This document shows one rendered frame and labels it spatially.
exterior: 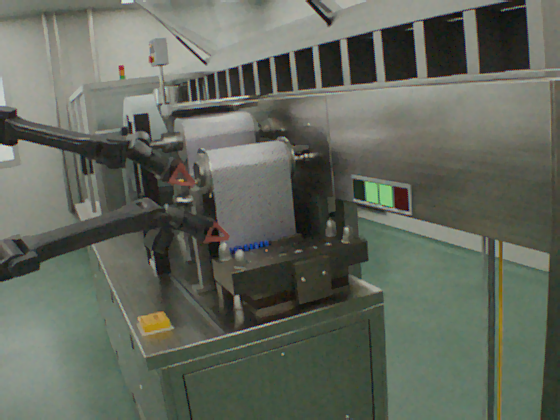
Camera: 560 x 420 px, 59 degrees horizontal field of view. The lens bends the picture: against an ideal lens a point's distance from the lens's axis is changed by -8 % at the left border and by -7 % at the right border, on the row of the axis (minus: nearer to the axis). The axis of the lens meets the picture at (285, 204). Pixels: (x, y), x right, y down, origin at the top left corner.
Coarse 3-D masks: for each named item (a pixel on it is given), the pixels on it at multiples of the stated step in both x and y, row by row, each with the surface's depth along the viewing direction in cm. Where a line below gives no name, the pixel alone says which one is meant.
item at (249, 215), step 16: (224, 192) 148; (240, 192) 150; (256, 192) 152; (272, 192) 155; (288, 192) 157; (224, 208) 149; (240, 208) 151; (256, 208) 153; (272, 208) 155; (288, 208) 158; (224, 224) 150; (240, 224) 152; (256, 224) 154; (272, 224) 156; (288, 224) 158; (224, 240) 150; (240, 240) 152; (256, 240) 155
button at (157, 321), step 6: (156, 312) 138; (162, 312) 138; (138, 318) 136; (144, 318) 135; (150, 318) 134; (156, 318) 134; (162, 318) 134; (144, 324) 131; (150, 324) 131; (156, 324) 131; (162, 324) 132; (168, 324) 133; (144, 330) 130; (150, 330) 131; (156, 330) 132
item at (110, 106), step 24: (96, 96) 226; (120, 96) 230; (144, 96) 235; (192, 96) 244; (96, 120) 336; (120, 120) 232; (120, 168) 235; (96, 192) 253; (120, 192) 236; (168, 192) 246
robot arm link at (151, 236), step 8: (160, 216) 134; (168, 216) 136; (160, 224) 135; (168, 224) 138; (152, 232) 140; (160, 232) 140; (144, 240) 142; (152, 240) 140; (160, 240) 141; (168, 240) 142; (152, 248) 140; (160, 248) 141; (168, 248) 144
